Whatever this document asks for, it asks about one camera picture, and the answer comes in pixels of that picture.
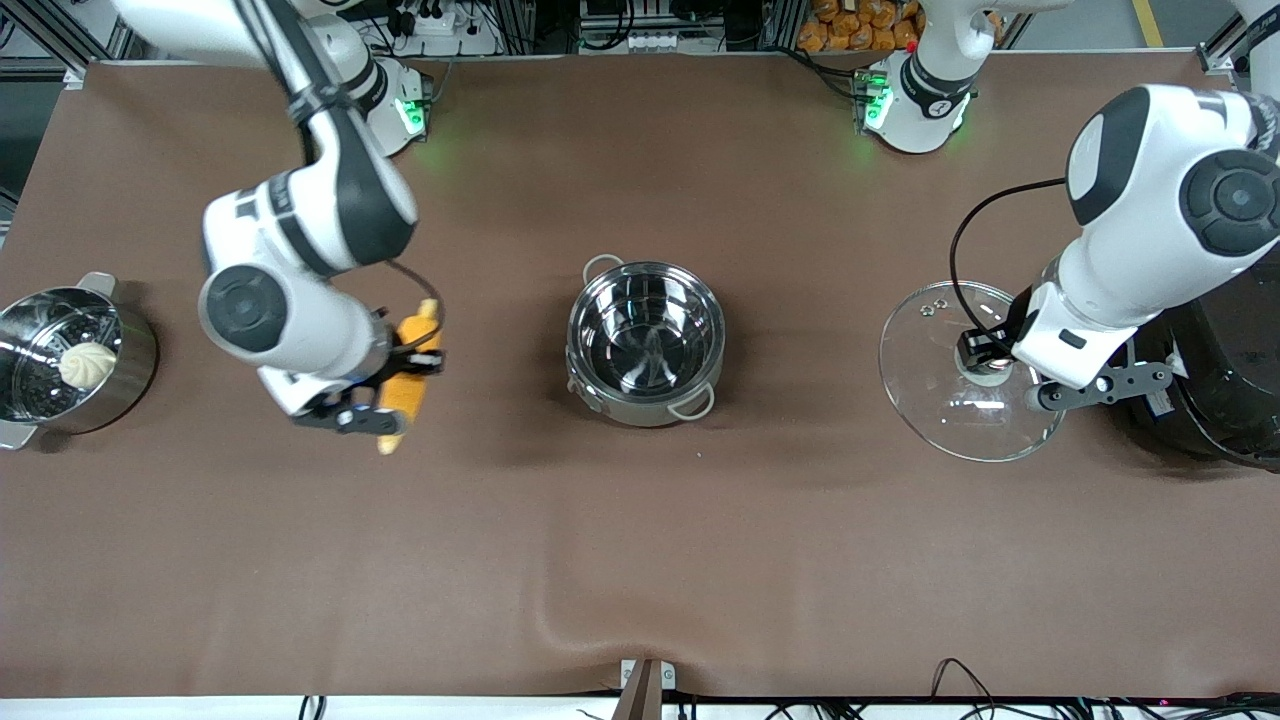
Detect pile of orange bread rolls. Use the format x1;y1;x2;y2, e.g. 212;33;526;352
797;0;926;53

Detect white power strip with plugs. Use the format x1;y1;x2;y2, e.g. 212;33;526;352
385;0;501;56

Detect brown table cover mat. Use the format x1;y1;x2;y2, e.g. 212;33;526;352
0;55;1280;701

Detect perforated steel steamer tray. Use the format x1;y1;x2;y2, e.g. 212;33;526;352
0;300;126;421

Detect glass pot lid with knob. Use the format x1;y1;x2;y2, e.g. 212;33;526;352
879;281;1067;463

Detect stainless steel steamer pot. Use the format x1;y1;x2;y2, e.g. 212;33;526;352
0;272;159;451

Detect metal table edge bracket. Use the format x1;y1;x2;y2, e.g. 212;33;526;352
620;658;677;720

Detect aluminium frame profile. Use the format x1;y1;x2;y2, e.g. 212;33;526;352
0;0;136;86
500;0;538;56

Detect white steamed bun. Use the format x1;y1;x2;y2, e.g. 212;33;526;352
58;342;118;391

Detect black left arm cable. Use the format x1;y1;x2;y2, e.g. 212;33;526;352
948;177;1069;346

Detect electric steel pot pale handles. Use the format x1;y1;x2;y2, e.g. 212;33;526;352
565;254;728;429

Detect black round cooker appliance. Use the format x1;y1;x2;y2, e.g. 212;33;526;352
1118;290;1280;471

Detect yellow corn cob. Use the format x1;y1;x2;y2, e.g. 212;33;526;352
376;298;442;456

